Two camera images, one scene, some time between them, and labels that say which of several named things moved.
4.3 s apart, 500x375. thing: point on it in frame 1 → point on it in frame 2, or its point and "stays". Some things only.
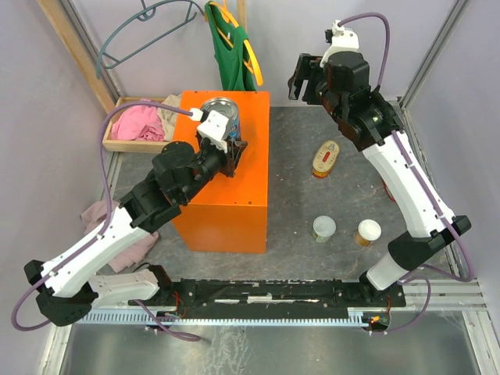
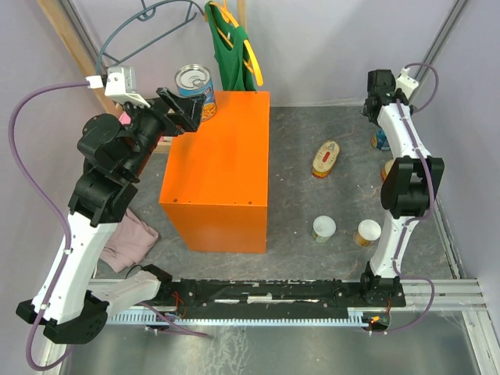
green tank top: x=233 y=60 stays
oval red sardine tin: x=324 y=158 stays
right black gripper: x=308 y=68 → x=369 y=119
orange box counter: x=231 y=217 stays
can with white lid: x=323 y=228 stays
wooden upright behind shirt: x=242 y=13 stays
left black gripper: x=235 y=148 → x=187 y=115
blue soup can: x=228 y=108 → x=196 y=80
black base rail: x=258 y=294 stays
